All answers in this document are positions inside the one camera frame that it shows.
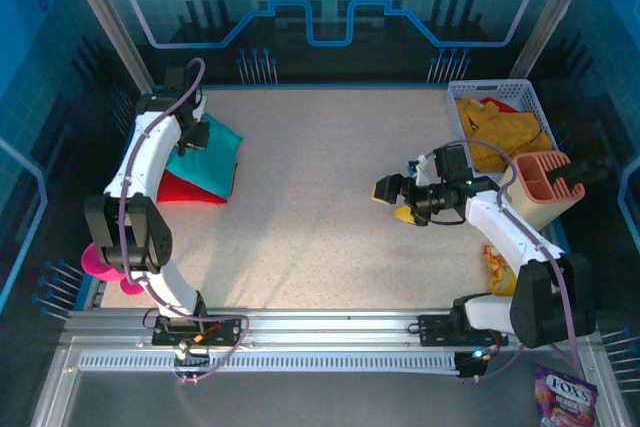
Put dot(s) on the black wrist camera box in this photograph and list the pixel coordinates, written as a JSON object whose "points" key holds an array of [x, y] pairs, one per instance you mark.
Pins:
{"points": [[452, 162], [176, 79]]}

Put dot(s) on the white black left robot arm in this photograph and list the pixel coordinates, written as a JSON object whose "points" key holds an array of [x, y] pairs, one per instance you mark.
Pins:
{"points": [[145, 157]]}

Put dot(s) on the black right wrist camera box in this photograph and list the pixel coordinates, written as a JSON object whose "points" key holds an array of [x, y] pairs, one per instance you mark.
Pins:
{"points": [[452, 162]]}

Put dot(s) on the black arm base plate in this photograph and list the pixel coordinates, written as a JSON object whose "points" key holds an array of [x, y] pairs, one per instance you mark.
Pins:
{"points": [[220, 332], [435, 329]]}

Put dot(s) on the yellow t-shirt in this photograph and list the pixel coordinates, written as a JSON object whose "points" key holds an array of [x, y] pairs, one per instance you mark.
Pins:
{"points": [[505, 137]]}

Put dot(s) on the yellow snack bag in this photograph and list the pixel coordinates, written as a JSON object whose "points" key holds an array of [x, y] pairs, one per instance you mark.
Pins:
{"points": [[500, 272]]}

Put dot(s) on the teal t-shirt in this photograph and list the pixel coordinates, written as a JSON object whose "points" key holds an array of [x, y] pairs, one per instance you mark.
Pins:
{"points": [[210, 162]]}

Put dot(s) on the aluminium mounting rail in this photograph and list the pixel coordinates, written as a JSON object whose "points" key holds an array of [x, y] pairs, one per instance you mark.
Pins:
{"points": [[325, 324]]}

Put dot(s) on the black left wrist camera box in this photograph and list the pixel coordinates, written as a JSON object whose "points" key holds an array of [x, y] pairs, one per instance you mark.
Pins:
{"points": [[176, 79]]}

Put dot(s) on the red t-shirt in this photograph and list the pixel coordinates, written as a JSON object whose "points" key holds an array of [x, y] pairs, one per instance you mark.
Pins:
{"points": [[185, 192], [502, 106]]}

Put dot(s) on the white perforated plastic basket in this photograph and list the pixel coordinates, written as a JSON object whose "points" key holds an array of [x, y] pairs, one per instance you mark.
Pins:
{"points": [[457, 89]]}

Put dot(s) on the aluminium frame post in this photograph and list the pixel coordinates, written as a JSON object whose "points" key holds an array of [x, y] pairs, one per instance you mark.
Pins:
{"points": [[555, 7], [105, 12]]}

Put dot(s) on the pink cream utensil holder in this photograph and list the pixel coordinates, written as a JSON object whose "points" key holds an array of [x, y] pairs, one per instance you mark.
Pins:
{"points": [[545, 207]]}

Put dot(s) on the pink plastic goblet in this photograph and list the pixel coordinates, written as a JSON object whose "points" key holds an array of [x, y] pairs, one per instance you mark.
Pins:
{"points": [[100, 262]]}

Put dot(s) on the purple Fox's candy bag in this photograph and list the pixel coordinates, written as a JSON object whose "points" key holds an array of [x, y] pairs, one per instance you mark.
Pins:
{"points": [[565, 397]]}

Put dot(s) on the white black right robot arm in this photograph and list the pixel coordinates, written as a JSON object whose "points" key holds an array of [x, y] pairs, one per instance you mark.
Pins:
{"points": [[505, 227]]}

